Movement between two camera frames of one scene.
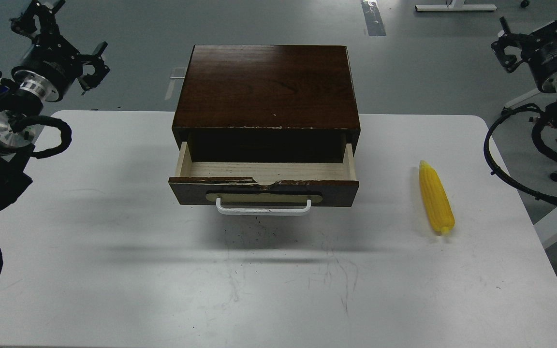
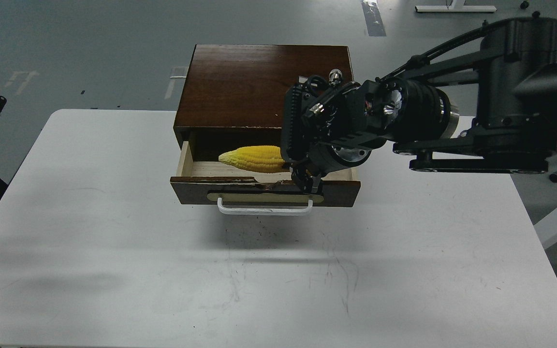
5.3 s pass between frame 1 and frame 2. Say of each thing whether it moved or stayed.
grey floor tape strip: stayed
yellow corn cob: moved
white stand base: stayed
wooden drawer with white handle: stayed
